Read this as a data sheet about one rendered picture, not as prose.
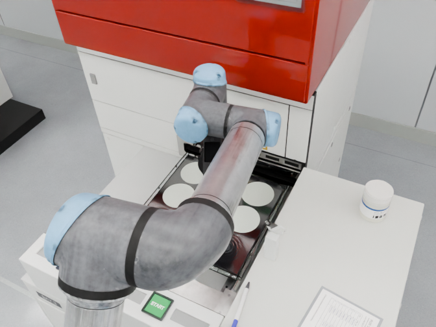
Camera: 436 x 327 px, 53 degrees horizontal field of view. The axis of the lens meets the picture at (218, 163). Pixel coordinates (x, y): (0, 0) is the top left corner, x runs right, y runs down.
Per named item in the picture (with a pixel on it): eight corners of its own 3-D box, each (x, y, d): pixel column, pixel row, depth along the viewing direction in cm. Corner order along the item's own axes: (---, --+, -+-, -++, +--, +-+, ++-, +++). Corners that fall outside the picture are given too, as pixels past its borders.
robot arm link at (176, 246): (212, 268, 53) (285, 97, 91) (130, 247, 56) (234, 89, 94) (211, 327, 60) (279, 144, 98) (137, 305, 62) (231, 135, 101)
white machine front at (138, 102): (105, 128, 173) (78, 34, 145) (303, 193, 144) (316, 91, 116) (100, 132, 171) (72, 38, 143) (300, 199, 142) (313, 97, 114)
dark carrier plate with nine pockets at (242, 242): (189, 156, 148) (189, 154, 148) (285, 187, 136) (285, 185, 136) (129, 230, 127) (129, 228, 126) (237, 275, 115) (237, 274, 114)
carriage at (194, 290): (123, 253, 126) (121, 247, 124) (238, 304, 113) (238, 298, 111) (106, 275, 121) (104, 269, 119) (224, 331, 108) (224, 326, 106)
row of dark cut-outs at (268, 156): (178, 130, 150) (178, 125, 148) (301, 169, 134) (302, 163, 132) (177, 132, 149) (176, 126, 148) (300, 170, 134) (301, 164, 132)
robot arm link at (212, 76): (185, 78, 97) (198, 58, 102) (189, 117, 104) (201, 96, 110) (219, 82, 95) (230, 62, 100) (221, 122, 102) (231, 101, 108)
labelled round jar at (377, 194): (362, 200, 122) (368, 176, 115) (388, 207, 119) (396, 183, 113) (355, 217, 117) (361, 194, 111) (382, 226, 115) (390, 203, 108)
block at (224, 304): (226, 293, 112) (225, 287, 110) (238, 298, 111) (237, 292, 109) (211, 320, 107) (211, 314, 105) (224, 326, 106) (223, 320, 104)
